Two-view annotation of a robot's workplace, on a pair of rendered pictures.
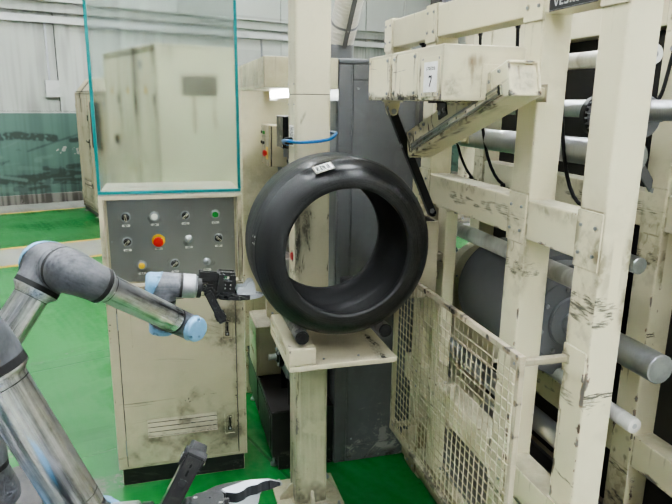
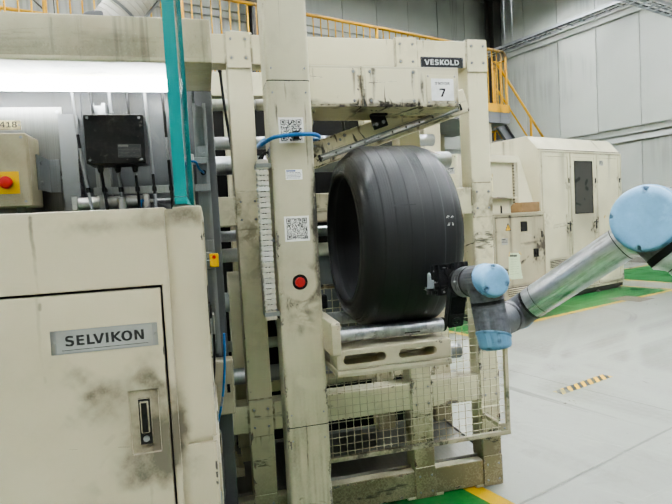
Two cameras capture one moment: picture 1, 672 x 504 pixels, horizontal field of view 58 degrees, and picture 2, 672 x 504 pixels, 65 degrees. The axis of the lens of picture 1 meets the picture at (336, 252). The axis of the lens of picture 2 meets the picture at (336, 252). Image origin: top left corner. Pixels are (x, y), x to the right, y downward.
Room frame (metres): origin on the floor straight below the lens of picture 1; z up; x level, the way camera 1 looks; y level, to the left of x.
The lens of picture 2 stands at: (2.09, 1.73, 1.23)
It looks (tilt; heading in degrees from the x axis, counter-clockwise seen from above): 3 degrees down; 272
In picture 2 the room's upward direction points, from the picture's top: 3 degrees counter-clockwise
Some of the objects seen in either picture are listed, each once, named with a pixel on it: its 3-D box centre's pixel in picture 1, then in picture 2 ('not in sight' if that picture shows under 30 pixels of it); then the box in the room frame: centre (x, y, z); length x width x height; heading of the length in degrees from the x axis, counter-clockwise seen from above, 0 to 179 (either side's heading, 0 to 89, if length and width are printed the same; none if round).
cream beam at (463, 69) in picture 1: (435, 77); (371, 95); (1.99, -0.30, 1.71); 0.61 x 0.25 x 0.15; 16
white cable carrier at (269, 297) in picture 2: not in sight; (267, 240); (2.35, 0.16, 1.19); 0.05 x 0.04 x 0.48; 106
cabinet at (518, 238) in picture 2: not in sight; (503, 266); (0.33, -4.57, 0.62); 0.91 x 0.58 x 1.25; 34
